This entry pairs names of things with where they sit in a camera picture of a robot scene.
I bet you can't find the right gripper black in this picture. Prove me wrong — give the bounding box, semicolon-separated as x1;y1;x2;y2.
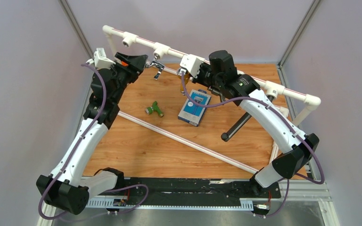
188;61;222;90

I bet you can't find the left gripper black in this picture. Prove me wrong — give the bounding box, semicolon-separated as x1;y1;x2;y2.
108;52;148;104

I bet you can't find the chrome metal faucet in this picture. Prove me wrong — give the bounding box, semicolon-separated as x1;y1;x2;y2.
145;57;165;80

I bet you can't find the green plastic faucet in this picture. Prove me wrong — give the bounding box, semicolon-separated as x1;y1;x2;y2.
145;101;164;118

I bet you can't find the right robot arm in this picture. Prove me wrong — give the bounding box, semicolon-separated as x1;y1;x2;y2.
180;50;319;197

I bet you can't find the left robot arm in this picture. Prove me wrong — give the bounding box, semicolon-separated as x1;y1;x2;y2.
36;52;148;217

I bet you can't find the dark grey short faucet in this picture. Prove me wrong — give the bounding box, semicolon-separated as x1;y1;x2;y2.
207;86;227;102

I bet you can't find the blue razor box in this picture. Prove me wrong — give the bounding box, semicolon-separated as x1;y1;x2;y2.
178;89;212;127

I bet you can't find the dark grey long faucet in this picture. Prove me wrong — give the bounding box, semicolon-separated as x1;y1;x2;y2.
221;113;251;142

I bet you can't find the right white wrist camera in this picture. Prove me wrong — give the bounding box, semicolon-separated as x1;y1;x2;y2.
179;54;205;79

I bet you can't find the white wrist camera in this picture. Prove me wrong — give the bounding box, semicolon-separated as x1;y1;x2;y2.
86;48;115;69
179;54;205;79

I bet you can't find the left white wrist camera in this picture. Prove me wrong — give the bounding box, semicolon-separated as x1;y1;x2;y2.
86;48;115;69

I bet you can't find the white PVC pipe frame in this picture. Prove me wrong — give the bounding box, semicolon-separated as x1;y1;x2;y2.
102;25;321;174

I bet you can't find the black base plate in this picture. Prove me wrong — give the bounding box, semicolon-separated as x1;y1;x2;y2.
111;177;281;207

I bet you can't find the aluminium frame rail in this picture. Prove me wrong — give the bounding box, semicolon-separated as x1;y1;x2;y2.
43;171;339;226

